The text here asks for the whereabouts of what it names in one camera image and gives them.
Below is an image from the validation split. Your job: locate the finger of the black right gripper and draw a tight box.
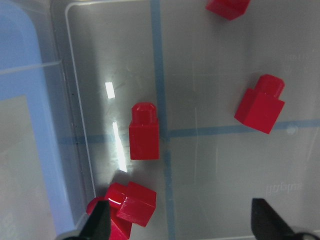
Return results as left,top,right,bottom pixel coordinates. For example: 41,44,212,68
250,198,295,240

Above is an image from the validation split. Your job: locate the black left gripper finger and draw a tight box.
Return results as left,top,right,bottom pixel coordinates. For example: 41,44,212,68
78,200,111,240

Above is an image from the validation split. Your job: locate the red block underneath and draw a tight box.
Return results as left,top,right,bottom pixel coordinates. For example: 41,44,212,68
86,196,132,240

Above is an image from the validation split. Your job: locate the red block in box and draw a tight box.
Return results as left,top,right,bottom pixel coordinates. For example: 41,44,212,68
104,181,157,227

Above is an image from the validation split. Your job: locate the blue plastic tray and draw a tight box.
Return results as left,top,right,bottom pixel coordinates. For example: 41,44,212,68
0,0,75,240

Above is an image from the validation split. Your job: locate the red block middle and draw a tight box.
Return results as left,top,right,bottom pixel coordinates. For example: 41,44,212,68
128,102,160,160

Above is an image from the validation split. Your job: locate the red block right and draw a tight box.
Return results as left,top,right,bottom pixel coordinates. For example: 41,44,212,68
234,74,285,134

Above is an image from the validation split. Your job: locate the clear plastic storage box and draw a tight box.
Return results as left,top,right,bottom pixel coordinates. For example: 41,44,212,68
0,0,320,240

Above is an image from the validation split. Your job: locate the red block top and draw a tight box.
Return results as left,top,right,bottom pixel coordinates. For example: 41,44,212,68
205,0,251,21

